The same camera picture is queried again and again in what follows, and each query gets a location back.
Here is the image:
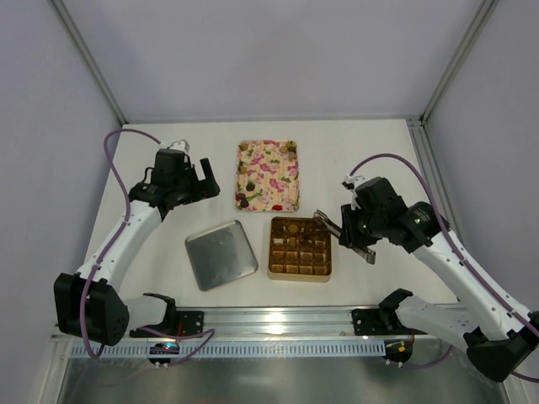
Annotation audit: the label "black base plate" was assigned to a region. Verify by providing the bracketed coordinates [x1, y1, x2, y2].
[129, 309, 205, 338]
[351, 308, 425, 337]

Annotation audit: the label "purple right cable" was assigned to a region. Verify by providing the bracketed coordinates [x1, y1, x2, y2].
[347, 153, 539, 379]

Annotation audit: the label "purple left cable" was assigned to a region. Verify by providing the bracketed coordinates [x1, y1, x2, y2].
[79, 128, 216, 379]

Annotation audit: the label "purple cable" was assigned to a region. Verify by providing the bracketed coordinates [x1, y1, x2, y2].
[347, 153, 539, 379]
[79, 128, 216, 379]

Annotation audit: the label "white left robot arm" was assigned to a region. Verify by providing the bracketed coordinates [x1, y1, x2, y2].
[53, 148, 220, 346]

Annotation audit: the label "slotted cable duct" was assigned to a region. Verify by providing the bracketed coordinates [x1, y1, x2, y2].
[69, 339, 388, 359]

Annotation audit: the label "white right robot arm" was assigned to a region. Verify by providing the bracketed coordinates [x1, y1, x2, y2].
[339, 177, 538, 382]

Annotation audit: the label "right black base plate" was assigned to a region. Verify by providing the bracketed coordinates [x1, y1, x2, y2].
[351, 308, 425, 337]

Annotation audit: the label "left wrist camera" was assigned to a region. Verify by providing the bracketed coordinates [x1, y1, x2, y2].
[160, 139, 190, 154]

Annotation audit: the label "aluminium right side rail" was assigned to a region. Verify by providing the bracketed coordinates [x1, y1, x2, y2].
[406, 117, 483, 303]

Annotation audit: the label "metal tongs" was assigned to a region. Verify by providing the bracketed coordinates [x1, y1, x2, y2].
[312, 210, 376, 265]

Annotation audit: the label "floral rectangular tray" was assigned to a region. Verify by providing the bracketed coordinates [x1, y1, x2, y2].
[235, 140, 300, 212]

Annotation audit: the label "aluminium rail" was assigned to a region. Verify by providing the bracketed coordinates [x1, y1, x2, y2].
[406, 117, 483, 303]
[50, 305, 513, 343]

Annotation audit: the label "gold chocolate tin box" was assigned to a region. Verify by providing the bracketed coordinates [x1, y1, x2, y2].
[267, 217, 333, 283]

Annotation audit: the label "aluminium front rail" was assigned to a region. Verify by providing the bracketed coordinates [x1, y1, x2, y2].
[50, 305, 513, 343]

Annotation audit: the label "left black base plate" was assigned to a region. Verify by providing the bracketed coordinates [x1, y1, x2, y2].
[129, 309, 205, 338]

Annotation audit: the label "silver tin lid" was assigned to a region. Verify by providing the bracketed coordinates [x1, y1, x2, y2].
[184, 220, 259, 291]

